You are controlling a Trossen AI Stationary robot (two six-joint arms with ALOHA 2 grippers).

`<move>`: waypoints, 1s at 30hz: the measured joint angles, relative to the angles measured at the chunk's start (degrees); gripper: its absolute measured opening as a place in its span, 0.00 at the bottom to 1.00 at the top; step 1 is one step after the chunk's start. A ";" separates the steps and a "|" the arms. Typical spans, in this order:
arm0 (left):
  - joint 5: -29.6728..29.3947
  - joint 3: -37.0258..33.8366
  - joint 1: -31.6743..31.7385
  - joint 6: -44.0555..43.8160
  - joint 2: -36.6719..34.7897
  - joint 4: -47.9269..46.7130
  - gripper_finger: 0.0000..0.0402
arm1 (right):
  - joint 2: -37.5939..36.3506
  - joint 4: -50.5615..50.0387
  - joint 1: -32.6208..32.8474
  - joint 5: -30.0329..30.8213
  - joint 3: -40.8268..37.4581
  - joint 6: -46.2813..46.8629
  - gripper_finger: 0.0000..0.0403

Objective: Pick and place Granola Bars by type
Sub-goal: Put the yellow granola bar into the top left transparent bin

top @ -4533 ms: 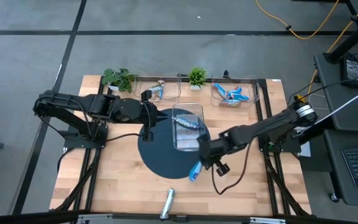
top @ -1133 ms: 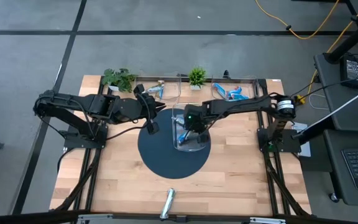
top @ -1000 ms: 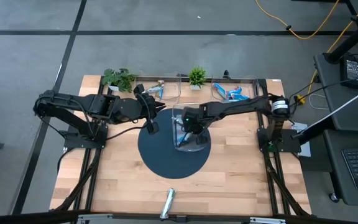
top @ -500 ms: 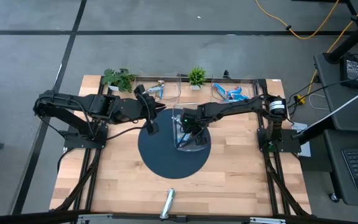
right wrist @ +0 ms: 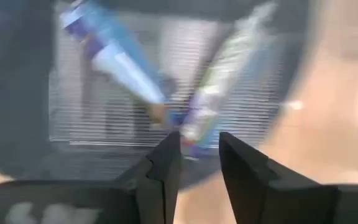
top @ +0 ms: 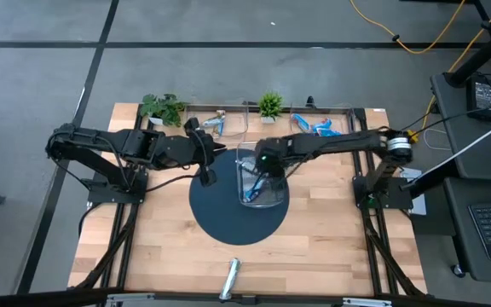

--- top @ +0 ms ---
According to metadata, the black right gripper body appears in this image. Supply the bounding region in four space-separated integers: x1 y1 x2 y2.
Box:
254 136 292 191

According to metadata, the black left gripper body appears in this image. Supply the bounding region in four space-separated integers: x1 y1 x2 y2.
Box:
183 118 217 188

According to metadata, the white-backed granola bar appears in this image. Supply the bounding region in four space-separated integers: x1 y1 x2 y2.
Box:
218 258 242 302

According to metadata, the tall clear plastic bin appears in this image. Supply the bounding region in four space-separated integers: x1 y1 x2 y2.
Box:
235 142 284 209

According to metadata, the spiky potted plant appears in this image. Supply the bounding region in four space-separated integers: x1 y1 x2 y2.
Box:
257 91 285 125

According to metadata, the leafy potted plant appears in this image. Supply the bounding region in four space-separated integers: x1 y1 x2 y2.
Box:
138 93 189 128

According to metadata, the dark round mat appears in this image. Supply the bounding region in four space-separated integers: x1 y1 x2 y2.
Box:
188 148 290 246

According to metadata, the white rod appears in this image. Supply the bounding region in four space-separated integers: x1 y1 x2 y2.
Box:
431 113 491 171

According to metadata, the dark grey cart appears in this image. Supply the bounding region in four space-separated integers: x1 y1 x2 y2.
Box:
430 72 491 285

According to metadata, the black power adapter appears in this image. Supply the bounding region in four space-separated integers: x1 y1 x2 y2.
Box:
465 72 491 122

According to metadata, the black beam with silver brackets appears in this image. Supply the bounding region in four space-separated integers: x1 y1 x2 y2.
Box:
0 288 491 307

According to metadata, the black stand leg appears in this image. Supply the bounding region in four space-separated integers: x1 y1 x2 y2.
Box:
443 0 491 89

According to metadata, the black aluminium table frame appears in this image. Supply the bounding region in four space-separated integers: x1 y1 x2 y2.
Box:
69 101 428 299

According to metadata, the yellow extension cable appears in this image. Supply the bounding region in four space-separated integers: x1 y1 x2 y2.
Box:
349 0 491 144

